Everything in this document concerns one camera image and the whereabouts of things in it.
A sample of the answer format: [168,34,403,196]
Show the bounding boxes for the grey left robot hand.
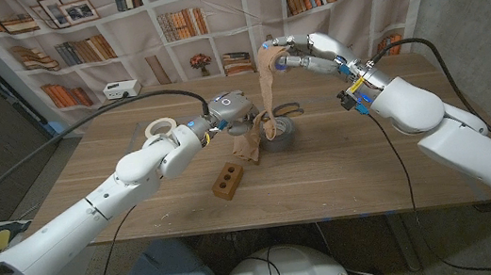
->
[187,87,266,149]

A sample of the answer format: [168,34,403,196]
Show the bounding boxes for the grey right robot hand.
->
[260,23,396,111]

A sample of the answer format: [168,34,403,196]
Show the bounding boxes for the beige adhesive wrap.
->
[218,40,304,167]

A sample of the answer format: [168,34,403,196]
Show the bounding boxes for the grey orange handled scissors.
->
[264,100,305,121]

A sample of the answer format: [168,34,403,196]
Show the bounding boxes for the wooden block with holes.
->
[208,160,249,203]

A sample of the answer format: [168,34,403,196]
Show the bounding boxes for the white masking tape roll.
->
[142,115,180,142]

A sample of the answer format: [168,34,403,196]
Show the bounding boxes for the printed bookshelf backdrop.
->
[0,0,453,145]

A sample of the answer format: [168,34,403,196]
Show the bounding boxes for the white power box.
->
[102,78,143,102]

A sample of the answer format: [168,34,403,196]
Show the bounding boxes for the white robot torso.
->
[211,235,353,275]

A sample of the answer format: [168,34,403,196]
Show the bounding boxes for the dark metal table leg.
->
[384,209,424,275]

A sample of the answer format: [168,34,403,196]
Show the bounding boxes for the yellow black floor item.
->
[0,218,36,251]

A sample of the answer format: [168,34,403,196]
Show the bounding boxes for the grey duct tape roll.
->
[255,114,300,155]

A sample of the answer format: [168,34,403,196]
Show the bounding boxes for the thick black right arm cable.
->
[364,26,491,186]

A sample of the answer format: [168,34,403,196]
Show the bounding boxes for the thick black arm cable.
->
[364,26,491,186]
[0,84,221,218]

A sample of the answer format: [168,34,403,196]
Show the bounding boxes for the black power box cable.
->
[95,93,131,112]

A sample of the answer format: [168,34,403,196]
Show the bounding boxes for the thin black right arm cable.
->
[365,95,491,275]

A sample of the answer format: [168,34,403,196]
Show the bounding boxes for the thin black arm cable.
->
[365,95,491,275]
[0,203,147,275]

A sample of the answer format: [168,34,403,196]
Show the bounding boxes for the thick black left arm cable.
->
[0,84,221,218]

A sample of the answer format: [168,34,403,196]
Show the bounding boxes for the black torso cable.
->
[240,245,285,275]

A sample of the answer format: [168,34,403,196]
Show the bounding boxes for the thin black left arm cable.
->
[0,203,147,275]

